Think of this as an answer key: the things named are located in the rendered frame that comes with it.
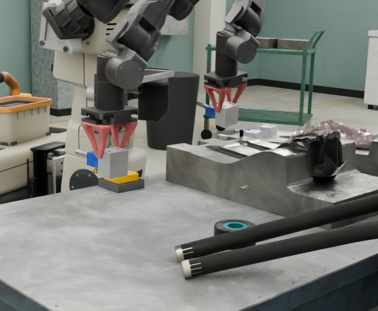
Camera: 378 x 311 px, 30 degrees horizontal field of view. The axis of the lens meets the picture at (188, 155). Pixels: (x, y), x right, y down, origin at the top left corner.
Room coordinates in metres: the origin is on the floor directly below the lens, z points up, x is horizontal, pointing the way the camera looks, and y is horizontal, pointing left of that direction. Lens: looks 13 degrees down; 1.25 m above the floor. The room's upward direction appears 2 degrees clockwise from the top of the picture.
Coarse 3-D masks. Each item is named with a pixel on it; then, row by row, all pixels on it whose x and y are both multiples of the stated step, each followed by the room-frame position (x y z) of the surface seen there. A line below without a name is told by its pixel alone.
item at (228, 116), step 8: (200, 104) 1.89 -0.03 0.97; (224, 104) 1.82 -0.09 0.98; (232, 104) 1.82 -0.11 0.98; (208, 112) 1.84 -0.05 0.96; (216, 112) 1.81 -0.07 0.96; (224, 112) 1.79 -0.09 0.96; (232, 112) 1.81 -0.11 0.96; (216, 120) 1.82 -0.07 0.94; (224, 120) 1.80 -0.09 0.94; (232, 120) 1.82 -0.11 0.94
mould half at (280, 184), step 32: (192, 160) 1.64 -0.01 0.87; (224, 160) 1.60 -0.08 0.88; (256, 160) 1.50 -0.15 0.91; (288, 160) 1.45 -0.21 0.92; (352, 160) 1.61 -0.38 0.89; (224, 192) 1.57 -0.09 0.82; (256, 192) 1.50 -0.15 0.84; (288, 192) 1.44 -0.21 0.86; (320, 192) 1.43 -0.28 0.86; (352, 192) 1.44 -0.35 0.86
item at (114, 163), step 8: (80, 152) 1.45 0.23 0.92; (88, 152) 1.41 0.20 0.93; (104, 152) 1.37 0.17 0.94; (112, 152) 1.37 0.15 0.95; (120, 152) 1.38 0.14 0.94; (88, 160) 1.41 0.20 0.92; (96, 160) 1.39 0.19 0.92; (104, 160) 1.37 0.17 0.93; (112, 160) 1.36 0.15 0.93; (120, 160) 1.38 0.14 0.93; (104, 168) 1.37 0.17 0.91; (112, 168) 1.37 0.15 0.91; (120, 168) 1.38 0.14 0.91; (104, 176) 1.37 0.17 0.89; (112, 176) 1.37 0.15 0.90; (120, 176) 1.38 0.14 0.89
